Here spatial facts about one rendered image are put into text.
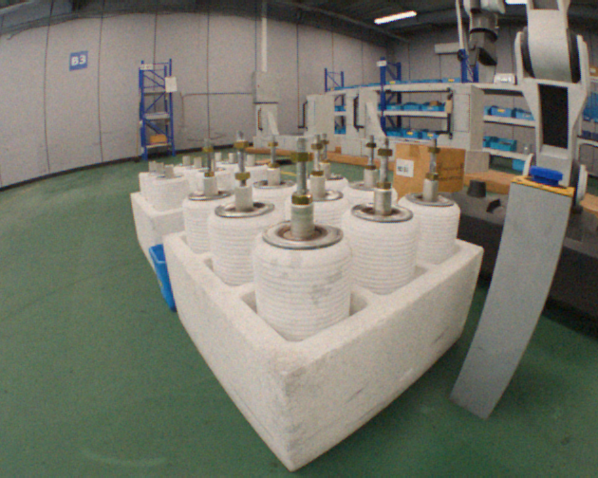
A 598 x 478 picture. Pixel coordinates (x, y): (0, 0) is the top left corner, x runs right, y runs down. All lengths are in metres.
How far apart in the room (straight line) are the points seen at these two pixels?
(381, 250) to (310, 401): 0.17
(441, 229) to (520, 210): 0.14
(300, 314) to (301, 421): 0.10
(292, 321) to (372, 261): 0.12
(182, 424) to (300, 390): 0.23
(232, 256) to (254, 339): 0.12
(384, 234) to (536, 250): 0.17
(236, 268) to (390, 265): 0.17
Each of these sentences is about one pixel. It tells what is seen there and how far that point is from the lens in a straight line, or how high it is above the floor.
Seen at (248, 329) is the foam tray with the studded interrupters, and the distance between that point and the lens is 0.27.
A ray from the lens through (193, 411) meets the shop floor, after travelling 0.45.
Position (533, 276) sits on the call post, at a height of 0.22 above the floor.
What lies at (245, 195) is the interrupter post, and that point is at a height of 0.27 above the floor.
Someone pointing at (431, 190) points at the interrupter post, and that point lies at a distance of 0.44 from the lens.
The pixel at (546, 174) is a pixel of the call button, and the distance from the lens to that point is 0.34.
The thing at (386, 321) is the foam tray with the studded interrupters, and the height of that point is 0.17.
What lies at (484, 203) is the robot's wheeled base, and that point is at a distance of 0.74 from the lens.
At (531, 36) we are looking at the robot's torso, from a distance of 0.83.
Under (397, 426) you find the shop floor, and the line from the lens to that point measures 0.43.
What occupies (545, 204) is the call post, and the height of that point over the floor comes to 0.30.
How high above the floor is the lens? 0.35
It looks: 21 degrees down
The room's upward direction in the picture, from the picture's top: 1 degrees counter-clockwise
